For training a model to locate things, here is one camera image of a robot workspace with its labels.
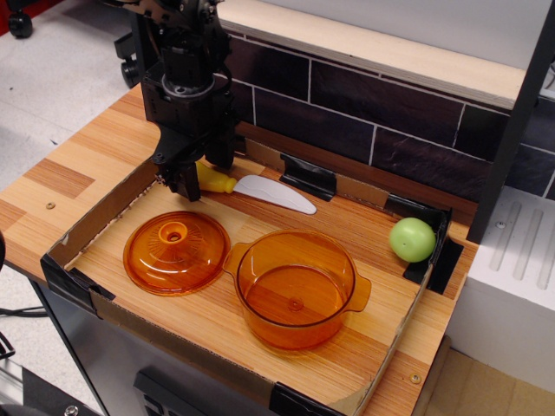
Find orange transparent pot lid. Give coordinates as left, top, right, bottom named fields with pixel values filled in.
left=122, top=211, right=231, bottom=296

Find yellow handled white toy knife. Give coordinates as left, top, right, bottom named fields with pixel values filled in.
left=196, top=161, right=317, bottom=215

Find black cable on floor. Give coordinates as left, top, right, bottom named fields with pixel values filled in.
left=0, top=305, right=48, bottom=318

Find cardboard fence with black tape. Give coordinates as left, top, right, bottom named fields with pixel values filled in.
left=40, top=115, right=465, bottom=416

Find green toy apple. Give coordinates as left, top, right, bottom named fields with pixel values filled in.
left=389, top=218, right=436, bottom=263

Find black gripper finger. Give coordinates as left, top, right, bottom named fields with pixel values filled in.
left=205, top=129, right=236, bottom=170
left=165, top=163, right=201, bottom=202

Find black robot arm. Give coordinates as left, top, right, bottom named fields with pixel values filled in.
left=110, top=1, right=237, bottom=201

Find dark brick backsplash shelf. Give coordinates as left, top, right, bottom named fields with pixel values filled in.
left=218, top=1, right=554, bottom=240

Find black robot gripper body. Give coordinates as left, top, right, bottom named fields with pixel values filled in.
left=141, top=64, right=237, bottom=178

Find black chair base wheel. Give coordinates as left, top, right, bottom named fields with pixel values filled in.
left=114, top=32, right=140, bottom=88

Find white toy sink unit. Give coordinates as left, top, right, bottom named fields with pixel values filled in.
left=447, top=187, right=554, bottom=392

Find black caster wheel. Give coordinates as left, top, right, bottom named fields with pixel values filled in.
left=8, top=10, right=33, bottom=39

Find orange transparent pot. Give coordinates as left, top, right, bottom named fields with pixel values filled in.
left=224, top=230, right=372, bottom=350

